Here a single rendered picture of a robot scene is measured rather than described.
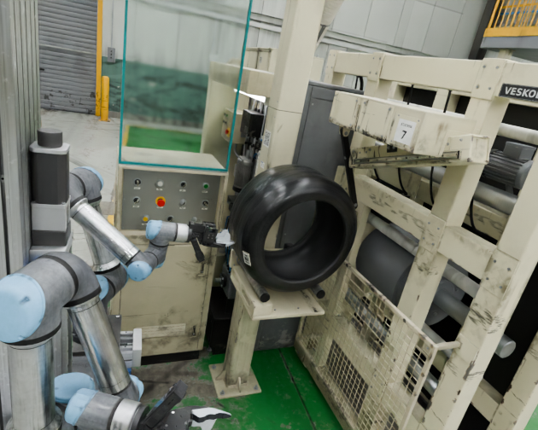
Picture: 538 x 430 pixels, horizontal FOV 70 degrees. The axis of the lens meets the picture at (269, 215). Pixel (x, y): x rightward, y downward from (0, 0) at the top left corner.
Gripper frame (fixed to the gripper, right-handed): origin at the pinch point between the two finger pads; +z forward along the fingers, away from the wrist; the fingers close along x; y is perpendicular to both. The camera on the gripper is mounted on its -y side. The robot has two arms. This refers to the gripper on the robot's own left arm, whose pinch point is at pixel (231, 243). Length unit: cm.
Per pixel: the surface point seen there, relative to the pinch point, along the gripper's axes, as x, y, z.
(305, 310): -10.4, -25.2, 41.2
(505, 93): -38, 87, 67
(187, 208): 56, -8, -8
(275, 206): -11.1, 23.5, 8.8
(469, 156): -48, 63, 53
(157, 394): 28, -112, -6
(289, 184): -8.0, 32.2, 13.3
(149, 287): 51, -56, -19
